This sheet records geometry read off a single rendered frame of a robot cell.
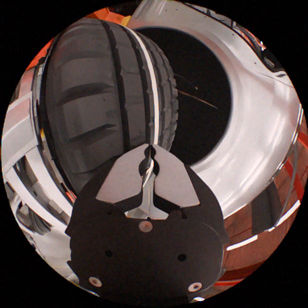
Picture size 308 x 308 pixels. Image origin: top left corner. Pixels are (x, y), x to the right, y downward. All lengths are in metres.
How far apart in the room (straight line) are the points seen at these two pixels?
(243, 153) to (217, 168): 0.13
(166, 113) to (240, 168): 0.38
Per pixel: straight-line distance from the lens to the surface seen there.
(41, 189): 0.19
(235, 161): 0.46
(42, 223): 0.34
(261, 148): 0.47
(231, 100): 0.40
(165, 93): 0.18
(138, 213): 2.64
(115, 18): 0.79
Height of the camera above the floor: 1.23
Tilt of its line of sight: 16 degrees down
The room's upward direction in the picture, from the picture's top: 117 degrees clockwise
